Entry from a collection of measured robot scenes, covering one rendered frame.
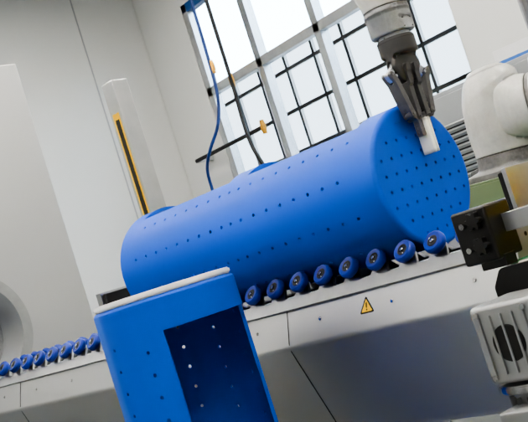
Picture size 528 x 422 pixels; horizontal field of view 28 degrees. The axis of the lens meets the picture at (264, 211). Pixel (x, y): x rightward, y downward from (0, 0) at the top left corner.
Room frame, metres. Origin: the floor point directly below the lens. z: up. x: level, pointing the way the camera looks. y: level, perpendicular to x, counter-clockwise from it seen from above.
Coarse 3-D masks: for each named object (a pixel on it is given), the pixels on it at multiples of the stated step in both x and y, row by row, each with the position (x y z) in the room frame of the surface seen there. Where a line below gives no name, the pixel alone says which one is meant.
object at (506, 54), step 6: (516, 42) 3.79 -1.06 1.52; (522, 42) 3.77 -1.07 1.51; (504, 48) 3.83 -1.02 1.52; (510, 48) 3.81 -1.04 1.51; (516, 48) 3.80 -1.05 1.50; (522, 48) 3.78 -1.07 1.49; (498, 54) 3.85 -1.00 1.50; (504, 54) 3.84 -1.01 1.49; (510, 54) 3.82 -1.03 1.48; (516, 54) 3.80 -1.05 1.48; (522, 54) 3.78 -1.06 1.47; (498, 60) 3.86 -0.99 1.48; (504, 60) 3.84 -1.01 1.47
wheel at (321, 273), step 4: (320, 268) 2.15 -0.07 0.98; (324, 268) 2.13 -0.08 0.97; (328, 268) 2.13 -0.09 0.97; (316, 272) 2.15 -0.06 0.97; (320, 272) 2.14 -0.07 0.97; (324, 272) 2.13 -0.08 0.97; (328, 272) 2.12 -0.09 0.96; (332, 272) 2.13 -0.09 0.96; (316, 276) 2.14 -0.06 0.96; (320, 276) 2.13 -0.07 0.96; (324, 276) 2.12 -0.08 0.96; (328, 276) 2.12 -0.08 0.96; (316, 280) 2.14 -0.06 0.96; (320, 280) 2.13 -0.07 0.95; (324, 280) 2.12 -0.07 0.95; (328, 280) 2.13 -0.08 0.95; (320, 284) 2.13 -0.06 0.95; (324, 284) 2.13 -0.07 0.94
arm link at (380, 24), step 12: (372, 12) 2.00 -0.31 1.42; (384, 12) 1.99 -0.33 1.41; (396, 12) 1.99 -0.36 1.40; (408, 12) 2.01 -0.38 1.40; (372, 24) 2.01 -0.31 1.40; (384, 24) 1.99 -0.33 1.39; (396, 24) 1.99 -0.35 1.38; (408, 24) 2.00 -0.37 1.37; (372, 36) 2.02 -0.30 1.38; (384, 36) 2.01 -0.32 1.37
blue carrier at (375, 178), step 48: (336, 144) 2.05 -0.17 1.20; (384, 144) 1.97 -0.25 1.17; (240, 192) 2.25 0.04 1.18; (288, 192) 2.11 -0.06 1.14; (336, 192) 2.01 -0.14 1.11; (384, 192) 1.95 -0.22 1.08; (432, 192) 2.04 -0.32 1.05; (144, 240) 2.51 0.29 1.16; (192, 240) 2.35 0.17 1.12; (240, 240) 2.24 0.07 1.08; (288, 240) 2.14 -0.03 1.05; (336, 240) 2.07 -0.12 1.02; (384, 240) 2.01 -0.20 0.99; (144, 288) 2.53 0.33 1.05; (240, 288) 2.34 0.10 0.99; (288, 288) 2.32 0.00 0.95
